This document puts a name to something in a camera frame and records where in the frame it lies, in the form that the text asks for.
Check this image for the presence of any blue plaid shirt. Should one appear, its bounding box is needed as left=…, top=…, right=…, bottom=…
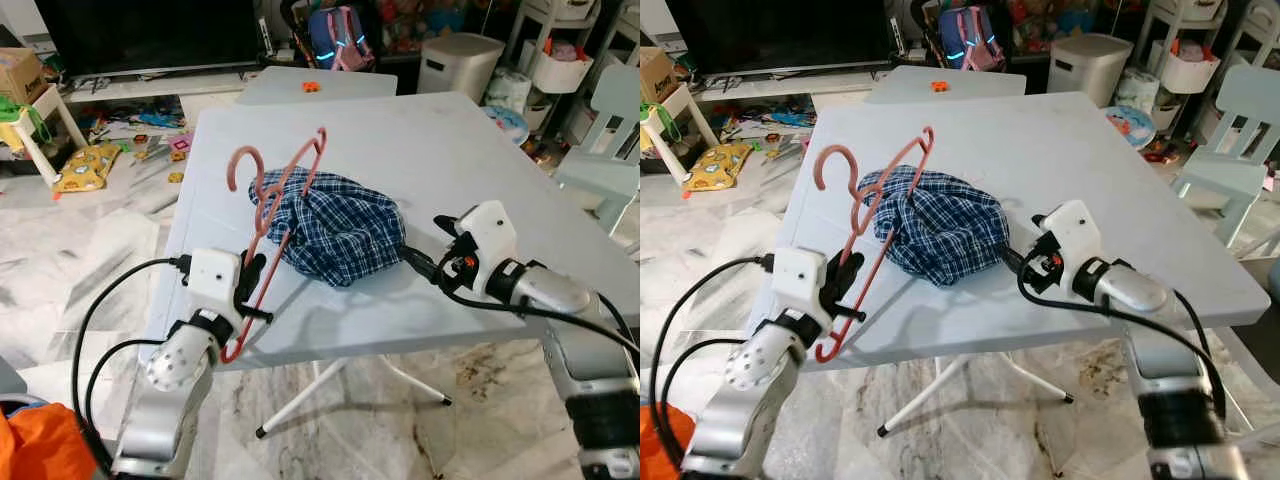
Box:
left=250, top=167, right=408, bottom=289
left=858, top=167, right=1011, bottom=288

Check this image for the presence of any pink plastic hanger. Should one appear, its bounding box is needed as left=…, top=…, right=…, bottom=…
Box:
left=812, top=127, right=936, bottom=364
left=220, top=127, right=329, bottom=364

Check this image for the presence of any orange shirt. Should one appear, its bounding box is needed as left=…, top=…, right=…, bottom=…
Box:
left=0, top=400, right=98, bottom=480
left=640, top=403, right=698, bottom=480

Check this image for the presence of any large white folding table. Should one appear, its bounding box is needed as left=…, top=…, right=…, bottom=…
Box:
left=140, top=92, right=641, bottom=439
left=745, top=92, right=1273, bottom=438

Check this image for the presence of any round blue toy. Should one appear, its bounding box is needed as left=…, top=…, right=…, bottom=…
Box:
left=485, top=105, right=531, bottom=146
left=1105, top=105, right=1158, bottom=151

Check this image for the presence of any small light grey table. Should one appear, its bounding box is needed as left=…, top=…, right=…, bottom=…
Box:
left=865, top=66, right=1028, bottom=106
left=237, top=66, right=399, bottom=106

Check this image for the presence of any white lidded bin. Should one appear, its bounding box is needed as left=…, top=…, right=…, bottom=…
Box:
left=1047, top=33, right=1134, bottom=108
left=418, top=33, right=506, bottom=104

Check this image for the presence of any light blue child chair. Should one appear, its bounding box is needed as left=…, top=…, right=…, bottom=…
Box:
left=553, top=62, right=641, bottom=236
left=1172, top=65, right=1280, bottom=246

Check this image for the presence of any yellow toy cushion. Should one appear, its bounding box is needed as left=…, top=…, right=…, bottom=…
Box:
left=52, top=143, right=123, bottom=193
left=683, top=142, right=754, bottom=191

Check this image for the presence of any white television bench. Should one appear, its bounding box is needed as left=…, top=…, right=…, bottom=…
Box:
left=60, top=68, right=276, bottom=103
left=690, top=68, right=901, bottom=101

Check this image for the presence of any white storage trolley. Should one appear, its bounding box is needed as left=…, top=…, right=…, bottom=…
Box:
left=1140, top=0, right=1226, bottom=136
left=505, top=0, right=601, bottom=151

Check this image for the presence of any blue pink backpack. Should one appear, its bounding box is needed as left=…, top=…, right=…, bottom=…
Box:
left=308, top=5, right=373, bottom=73
left=938, top=5, right=1004, bottom=73

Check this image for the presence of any small white side table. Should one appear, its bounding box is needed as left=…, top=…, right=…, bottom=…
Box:
left=0, top=85, right=89, bottom=186
left=640, top=83, right=719, bottom=184

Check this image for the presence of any black television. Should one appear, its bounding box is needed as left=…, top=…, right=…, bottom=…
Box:
left=668, top=0, right=894, bottom=76
left=35, top=0, right=263, bottom=79

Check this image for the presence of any cardboard box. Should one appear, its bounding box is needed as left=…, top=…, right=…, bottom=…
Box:
left=640, top=47, right=679, bottom=104
left=0, top=47, right=49, bottom=106

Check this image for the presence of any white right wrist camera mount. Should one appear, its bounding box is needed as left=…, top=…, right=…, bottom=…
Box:
left=1043, top=200, right=1104, bottom=291
left=452, top=200, right=518, bottom=301

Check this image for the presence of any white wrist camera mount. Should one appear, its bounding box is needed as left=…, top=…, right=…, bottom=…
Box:
left=1043, top=200, right=1104, bottom=291
left=772, top=247, right=833, bottom=323
left=452, top=200, right=518, bottom=301
left=183, top=248, right=244, bottom=323

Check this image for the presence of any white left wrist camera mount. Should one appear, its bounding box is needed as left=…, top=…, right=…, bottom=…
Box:
left=183, top=248, right=244, bottom=323
left=772, top=247, right=833, bottom=323

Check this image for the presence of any short black left arm cable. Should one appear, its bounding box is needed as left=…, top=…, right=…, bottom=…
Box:
left=660, top=336, right=761, bottom=451
left=84, top=338, right=171, bottom=451

